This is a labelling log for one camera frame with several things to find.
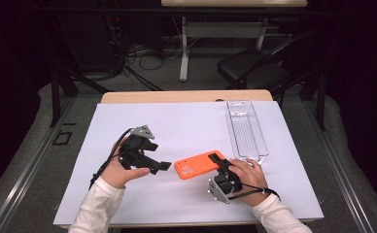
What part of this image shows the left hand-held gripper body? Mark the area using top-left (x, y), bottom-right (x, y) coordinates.
top-left (118, 124), bottom-right (155, 170)

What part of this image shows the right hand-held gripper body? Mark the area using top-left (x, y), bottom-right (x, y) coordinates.
top-left (208, 164), bottom-right (243, 204)

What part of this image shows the orange phone case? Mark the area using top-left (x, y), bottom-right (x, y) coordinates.
top-left (173, 150), bottom-right (227, 181)

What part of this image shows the clear plastic packaging tray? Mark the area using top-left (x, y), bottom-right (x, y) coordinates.
top-left (224, 99), bottom-right (270, 166)

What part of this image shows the person's left hand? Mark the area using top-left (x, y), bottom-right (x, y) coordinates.
top-left (100, 140), bottom-right (152, 189)

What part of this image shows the person's right hand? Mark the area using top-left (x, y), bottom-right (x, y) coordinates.
top-left (228, 157), bottom-right (270, 208)

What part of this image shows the white paper sheet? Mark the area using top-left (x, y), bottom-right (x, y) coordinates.
top-left (52, 100), bottom-right (326, 226)

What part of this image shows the black metal stand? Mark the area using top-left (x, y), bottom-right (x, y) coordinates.
top-left (49, 18), bottom-right (112, 128)
top-left (299, 32), bottom-right (327, 132)

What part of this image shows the black folding chair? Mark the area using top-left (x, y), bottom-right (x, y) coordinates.
top-left (217, 30), bottom-right (317, 98)

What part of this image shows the white-legged desk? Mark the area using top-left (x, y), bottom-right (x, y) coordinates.
top-left (160, 0), bottom-right (309, 83)

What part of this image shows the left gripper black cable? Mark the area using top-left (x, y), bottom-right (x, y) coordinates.
top-left (88, 128), bottom-right (134, 190)

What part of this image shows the tangle of floor cables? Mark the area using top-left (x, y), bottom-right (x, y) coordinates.
top-left (107, 16), bottom-right (185, 91)

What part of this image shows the metal floor rail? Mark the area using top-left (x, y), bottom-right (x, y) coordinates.
top-left (301, 100), bottom-right (375, 233)
top-left (0, 96), bottom-right (78, 233)

